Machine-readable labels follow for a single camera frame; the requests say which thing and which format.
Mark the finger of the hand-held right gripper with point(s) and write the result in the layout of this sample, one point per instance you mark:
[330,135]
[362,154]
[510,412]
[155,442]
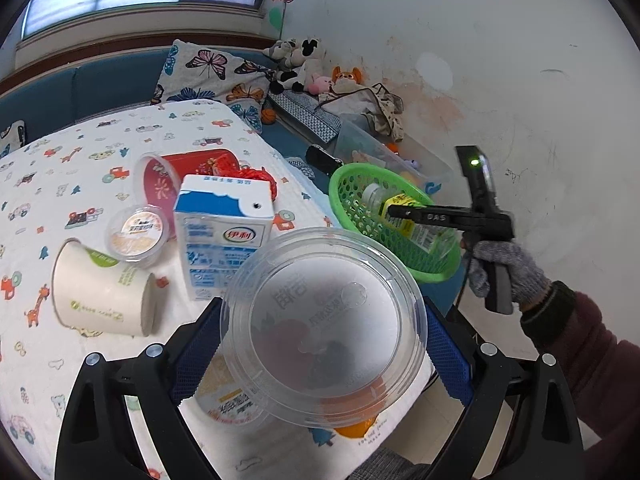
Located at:
[425,217]

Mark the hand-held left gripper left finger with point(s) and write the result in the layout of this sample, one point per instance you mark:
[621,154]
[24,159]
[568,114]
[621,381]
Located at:
[195,355]

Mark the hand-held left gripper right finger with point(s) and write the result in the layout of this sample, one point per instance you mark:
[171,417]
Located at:
[450,355]

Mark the clear plastic bottle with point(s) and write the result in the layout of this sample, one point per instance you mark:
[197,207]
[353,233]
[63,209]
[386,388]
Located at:
[425,237]

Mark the green plastic basket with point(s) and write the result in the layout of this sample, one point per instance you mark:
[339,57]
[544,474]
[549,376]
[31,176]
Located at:
[350,195]

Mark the white paper cup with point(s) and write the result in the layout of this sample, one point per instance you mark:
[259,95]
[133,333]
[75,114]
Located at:
[100,290]

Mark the blue and white milk carton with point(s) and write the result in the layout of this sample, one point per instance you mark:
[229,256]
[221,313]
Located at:
[215,240]

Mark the clear plastic round lid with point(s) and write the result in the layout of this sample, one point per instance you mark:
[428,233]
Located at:
[320,310]

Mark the small clear-lidded yogurt cup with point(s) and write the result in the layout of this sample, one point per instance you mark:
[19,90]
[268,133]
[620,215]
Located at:
[135,232]

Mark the red mesh bag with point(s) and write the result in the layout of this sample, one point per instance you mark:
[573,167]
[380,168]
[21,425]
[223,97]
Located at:
[257,174]

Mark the red printed container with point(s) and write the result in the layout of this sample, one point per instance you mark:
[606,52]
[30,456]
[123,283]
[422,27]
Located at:
[200,165]

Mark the person's right forearm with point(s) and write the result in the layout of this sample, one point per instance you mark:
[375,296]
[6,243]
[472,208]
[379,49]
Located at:
[590,350]

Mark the person's right hand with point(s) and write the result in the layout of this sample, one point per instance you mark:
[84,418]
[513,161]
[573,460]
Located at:
[525,270]

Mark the pile of colourful toys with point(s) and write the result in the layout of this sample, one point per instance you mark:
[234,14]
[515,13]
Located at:
[395,149]

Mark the clear plastic storage bin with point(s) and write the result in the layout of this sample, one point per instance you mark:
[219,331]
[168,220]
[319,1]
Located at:
[360,140]

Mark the beige patterned fabric bag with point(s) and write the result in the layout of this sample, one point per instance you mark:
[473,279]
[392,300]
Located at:
[380,110]

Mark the black handheld device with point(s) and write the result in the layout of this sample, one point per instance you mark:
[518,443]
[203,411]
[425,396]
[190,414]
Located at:
[322,158]

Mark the blue and white striped cloth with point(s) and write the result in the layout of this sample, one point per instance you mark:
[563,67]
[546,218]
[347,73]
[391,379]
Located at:
[310,115]

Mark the orange fox plush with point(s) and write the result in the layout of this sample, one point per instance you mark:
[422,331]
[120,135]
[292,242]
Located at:
[346,77]

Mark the pink plush toy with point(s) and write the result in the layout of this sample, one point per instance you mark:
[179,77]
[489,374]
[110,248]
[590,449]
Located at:
[320,84]

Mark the small toy basketball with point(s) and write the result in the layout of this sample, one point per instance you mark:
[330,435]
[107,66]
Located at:
[268,116]

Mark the black and white cow plush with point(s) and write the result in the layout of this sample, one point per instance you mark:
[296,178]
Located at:
[300,60]

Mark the printed tablecloth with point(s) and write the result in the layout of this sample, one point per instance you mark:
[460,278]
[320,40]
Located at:
[75,170]

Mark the grey plush toy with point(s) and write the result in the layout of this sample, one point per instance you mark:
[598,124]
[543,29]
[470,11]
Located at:
[275,51]

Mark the butterfly print pillow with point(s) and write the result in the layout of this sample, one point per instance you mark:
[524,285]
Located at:
[200,70]

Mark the small printed pillow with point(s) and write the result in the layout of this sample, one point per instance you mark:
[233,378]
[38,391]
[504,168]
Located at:
[12,137]

